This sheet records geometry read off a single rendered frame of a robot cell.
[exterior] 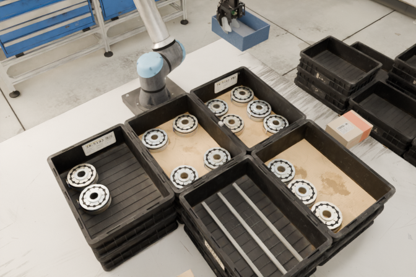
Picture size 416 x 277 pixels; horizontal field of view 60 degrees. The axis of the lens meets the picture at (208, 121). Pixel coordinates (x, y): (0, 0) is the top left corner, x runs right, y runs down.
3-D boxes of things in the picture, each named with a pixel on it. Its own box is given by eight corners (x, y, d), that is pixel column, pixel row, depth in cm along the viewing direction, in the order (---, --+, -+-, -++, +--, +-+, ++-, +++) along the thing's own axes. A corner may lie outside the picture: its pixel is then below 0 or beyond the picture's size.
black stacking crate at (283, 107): (189, 110, 160) (188, 92, 152) (242, 85, 172) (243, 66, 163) (246, 171, 138) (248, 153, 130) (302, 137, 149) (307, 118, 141)
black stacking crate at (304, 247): (179, 213, 126) (177, 196, 118) (246, 172, 138) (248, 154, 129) (253, 316, 104) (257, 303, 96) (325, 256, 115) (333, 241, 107)
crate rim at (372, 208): (248, 156, 131) (248, 153, 129) (307, 121, 142) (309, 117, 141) (333, 243, 108) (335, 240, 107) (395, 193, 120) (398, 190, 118)
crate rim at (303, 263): (177, 199, 119) (176, 195, 117) (248, 156, 131) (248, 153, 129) (255, 306, 97) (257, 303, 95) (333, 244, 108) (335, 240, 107)
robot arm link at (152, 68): (134, 86, 167) (129, 60, 157) (152, 71, 175) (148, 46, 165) (155, 94, 162) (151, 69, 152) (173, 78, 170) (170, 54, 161)
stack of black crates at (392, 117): (333, 136, 236) (348, 99, 211) (361, 116, 249) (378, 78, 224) (388, 177, 215) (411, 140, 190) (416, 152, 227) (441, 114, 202)
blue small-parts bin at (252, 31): (211, 30, 158) (211, 16, 153) (236, 19, 164) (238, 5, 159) (242, 52, 147) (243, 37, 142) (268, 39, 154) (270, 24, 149)
